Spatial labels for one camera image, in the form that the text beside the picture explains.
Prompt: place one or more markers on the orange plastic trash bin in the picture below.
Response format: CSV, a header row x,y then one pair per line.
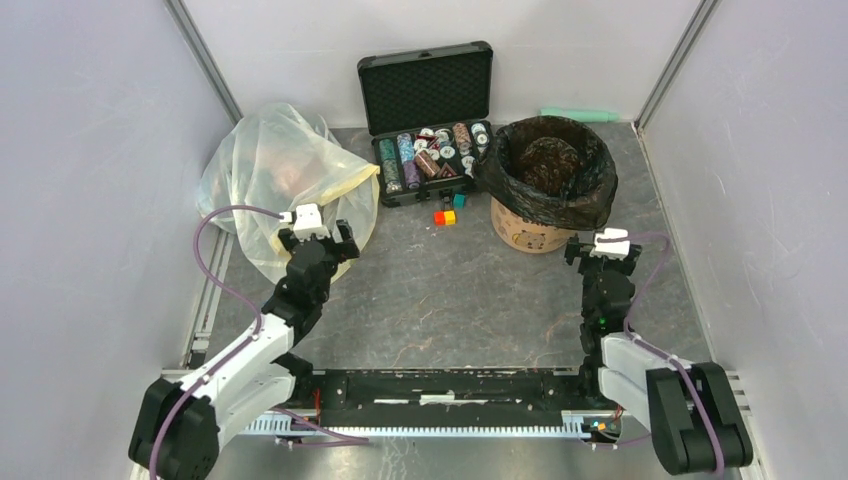
x,y
524,235

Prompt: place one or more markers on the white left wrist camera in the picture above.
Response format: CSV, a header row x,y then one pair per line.
x,y
304,223

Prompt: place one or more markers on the aluminium frame rail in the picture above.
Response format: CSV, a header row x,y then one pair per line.
x,y
204,57

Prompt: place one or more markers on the black poker chip case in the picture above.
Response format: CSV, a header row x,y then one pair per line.
x,y
426,112

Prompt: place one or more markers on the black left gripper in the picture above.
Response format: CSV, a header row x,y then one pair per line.
x,y
341,250

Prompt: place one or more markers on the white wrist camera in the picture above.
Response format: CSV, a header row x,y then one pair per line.
x,y
612,243
304,223

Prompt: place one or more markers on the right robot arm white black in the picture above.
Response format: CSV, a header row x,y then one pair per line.
x,y
690,410

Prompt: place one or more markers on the black plastic trash bag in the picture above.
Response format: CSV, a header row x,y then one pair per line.
x,y
552,171

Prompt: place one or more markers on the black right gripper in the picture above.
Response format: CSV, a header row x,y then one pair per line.
x,y
574,249

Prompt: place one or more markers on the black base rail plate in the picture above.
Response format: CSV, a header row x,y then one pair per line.
x,y
446,398

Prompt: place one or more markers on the translucent yellow plastic bag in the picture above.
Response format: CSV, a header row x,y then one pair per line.
x,y
275,160

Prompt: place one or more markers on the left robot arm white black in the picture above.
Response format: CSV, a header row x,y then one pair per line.
x,y
183,425

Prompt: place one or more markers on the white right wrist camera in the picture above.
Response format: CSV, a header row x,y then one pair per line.
x,y
612,243

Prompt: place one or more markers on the mint green cylinder tool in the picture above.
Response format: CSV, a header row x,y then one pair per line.
x,y
584,116

